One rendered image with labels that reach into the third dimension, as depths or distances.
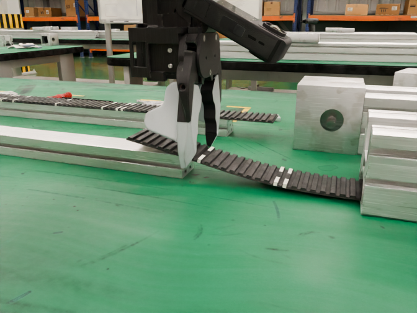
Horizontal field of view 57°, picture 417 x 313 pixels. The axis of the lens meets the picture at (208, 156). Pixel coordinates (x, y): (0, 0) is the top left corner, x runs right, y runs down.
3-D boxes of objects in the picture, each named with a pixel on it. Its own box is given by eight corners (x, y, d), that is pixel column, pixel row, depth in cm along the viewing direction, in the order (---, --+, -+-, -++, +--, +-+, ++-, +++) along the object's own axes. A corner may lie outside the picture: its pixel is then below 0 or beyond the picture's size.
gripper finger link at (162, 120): (147, 163, 45) (156, 83, 45) (195, 169, 43) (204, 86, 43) (133, 163, 42) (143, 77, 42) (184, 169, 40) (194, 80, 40)
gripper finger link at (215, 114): (183, 130, 54) (173, 69, 49) (224, 133, 52) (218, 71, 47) (175, 143, 52) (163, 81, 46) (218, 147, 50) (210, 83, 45)
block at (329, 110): (290, 154, 55) (295, 87, 52) (300, 131, 66) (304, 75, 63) (357, 161, 52) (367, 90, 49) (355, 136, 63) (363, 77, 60)
